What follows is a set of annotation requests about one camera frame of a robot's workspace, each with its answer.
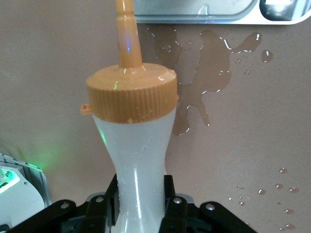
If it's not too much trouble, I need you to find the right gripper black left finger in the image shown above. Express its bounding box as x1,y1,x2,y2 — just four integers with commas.
84,173,120,233

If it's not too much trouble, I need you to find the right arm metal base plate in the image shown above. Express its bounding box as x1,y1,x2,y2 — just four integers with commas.
0,152,52,207

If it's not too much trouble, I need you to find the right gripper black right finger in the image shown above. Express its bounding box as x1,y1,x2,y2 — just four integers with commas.
159,174,189,233

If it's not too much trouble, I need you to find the brown liquid spill blotch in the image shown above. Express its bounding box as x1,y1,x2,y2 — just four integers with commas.
148,25,274,136

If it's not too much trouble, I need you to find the silver digital kitchen scale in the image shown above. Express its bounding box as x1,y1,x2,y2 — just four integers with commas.
132,0,311,26

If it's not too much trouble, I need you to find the translucent sauce bottle orange cap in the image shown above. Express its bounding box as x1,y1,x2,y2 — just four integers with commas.
79,0,180,233

